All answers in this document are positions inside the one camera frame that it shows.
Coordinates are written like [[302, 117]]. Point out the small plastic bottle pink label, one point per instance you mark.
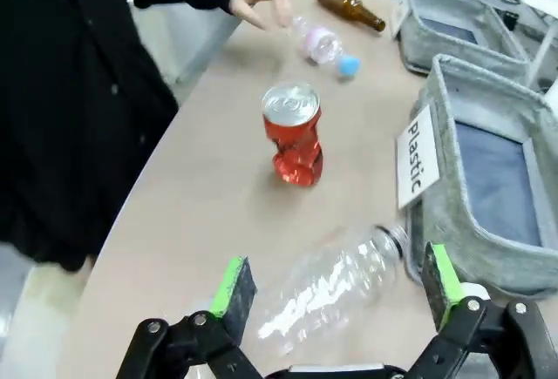
[[320, 43]]

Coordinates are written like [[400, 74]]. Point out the white table leg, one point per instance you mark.
[[540, 48]]

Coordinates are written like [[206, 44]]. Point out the person's torso black jacket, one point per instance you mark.
[[74, 104]]

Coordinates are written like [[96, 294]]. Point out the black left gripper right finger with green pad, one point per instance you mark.
[[442, 283]]

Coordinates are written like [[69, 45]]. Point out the crushed red soda can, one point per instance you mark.
[[294, 135]]

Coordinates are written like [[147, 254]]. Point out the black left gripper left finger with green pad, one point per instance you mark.
[[233, 285]]

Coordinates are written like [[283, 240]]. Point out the brown glass beer bottle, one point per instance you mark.
[[344, 4]]

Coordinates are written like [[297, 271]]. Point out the white label card on can basket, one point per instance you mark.
[[397, 19]]

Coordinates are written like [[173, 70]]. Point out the grey felt basket for cans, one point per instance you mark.
[[457, 26]]

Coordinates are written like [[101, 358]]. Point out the grey felt basket plastic label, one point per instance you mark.
[[492, 178]]

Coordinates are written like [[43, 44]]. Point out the large clear plastic bottle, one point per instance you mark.
[[331, 283]]

